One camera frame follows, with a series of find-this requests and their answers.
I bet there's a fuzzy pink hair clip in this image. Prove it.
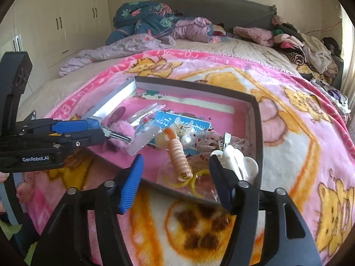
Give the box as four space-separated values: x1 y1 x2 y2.
101 119 136 151

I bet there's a clear pearl hair clip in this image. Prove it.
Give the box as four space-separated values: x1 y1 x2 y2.
174 117 198 148

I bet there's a pink printed blanket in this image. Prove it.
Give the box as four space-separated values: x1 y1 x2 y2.
28 48 355 266

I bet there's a white hair claw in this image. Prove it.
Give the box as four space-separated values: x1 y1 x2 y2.
210 145 259 184

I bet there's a bag of yellow hoop earrings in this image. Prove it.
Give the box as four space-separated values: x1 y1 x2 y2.
157 161 222 203

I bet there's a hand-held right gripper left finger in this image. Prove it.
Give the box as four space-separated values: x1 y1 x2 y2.
33 155 145 266

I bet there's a green cloth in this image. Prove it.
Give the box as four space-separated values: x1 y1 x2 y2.
0 222 34 255

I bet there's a clear floral packet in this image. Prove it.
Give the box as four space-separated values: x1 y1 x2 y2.
194 131 250 160

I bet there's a peach hair claw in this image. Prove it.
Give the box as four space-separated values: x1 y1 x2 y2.
163 127 194 182

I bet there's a person's left hand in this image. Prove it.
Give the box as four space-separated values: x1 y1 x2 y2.
0 171 35 203

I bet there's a pink book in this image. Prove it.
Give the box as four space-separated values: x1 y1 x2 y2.
122 89 236 157

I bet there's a pink hair claw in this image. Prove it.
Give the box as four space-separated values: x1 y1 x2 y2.
108 107 126 126

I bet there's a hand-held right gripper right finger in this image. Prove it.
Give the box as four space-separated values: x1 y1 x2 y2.
209 155 323 266

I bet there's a pale curtain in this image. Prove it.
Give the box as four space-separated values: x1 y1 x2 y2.
340 6 355 89

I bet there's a pile of clothes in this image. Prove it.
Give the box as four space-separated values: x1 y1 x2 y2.
272 15 351 114

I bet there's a grey headboard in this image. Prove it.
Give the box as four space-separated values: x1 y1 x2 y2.
155 0 278 34

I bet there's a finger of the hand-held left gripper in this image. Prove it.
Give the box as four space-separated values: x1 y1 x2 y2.
51 117 104 134
55 129 106 151

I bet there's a bed with beige sheet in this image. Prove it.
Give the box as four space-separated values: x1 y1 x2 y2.
19 37 344 111

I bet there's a dark floral quilt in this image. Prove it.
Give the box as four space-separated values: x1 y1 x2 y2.
105 1 181 46

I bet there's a shallow grey box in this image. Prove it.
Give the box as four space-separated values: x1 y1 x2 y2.
83 76 264 208

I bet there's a cream wardrobe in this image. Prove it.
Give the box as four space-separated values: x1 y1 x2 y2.
0 0 117 108

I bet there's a pink fuzzy garment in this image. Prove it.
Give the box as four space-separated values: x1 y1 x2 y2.
232 26 275 47

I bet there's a lilac quilt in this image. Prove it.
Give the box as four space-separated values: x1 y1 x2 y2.
59 17 215 76

